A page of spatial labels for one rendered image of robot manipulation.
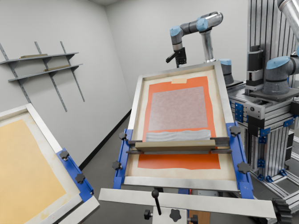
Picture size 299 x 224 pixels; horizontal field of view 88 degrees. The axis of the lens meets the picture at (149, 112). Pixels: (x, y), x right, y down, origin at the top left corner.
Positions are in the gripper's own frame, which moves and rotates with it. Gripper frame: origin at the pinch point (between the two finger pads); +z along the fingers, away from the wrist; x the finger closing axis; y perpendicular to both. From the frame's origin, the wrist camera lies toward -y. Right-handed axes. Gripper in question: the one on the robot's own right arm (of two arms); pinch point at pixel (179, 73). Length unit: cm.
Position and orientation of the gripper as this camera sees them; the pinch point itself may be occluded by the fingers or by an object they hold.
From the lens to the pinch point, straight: 137.2
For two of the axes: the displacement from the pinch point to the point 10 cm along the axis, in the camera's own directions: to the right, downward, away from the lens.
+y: 9.4, -0.9, -3.2
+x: 1.8, -6.6, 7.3
